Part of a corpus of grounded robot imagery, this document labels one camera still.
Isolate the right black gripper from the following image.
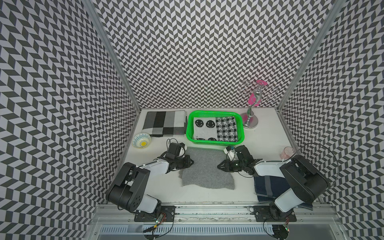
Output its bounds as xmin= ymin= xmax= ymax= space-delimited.
xmin=216 ymin=159 xmax=245 ymax=173

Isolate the green plastic basket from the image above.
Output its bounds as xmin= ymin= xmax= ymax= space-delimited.
xmin=186 ymin=110 xmax=245 ymax=146

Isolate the smiley checkered scarf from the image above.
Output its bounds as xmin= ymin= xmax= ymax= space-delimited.
xmin=193 ymin=117 xmax=238 ymax=142

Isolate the navy striped scarf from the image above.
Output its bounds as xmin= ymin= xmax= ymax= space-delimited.
xmin=253 ymin=175 xmax=314 ymax=211

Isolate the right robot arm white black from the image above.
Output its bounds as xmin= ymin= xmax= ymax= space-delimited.
xmin=217 ymin=155 xmax=331 ymax=220

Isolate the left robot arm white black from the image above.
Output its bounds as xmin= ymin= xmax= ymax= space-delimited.
xmin=106 ymin=152 xmax=194 ymax=217

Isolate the black grey block scarf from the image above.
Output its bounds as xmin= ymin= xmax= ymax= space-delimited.
xmin=142 ymin=110 xmax=188 ymax=137

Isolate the patterned small bowl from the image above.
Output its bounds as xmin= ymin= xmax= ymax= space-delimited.
xmin=132 ymin=133 xmax=152 ymax=149

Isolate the pink plastic cup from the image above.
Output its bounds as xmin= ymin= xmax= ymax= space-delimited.
xmin=280 ymin=147 xmax=295 ymax=160

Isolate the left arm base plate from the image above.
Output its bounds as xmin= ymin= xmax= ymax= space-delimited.
xmin=134 ymin=205 xmax=176 ymax=223

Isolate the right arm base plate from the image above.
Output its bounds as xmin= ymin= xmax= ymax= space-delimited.
xmin=253 ymin=205 xmax=297 ymax=223

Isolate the aluminium front rail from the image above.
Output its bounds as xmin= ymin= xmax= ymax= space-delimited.
xmin=90 ymin=203 xmax=342 ymax=225

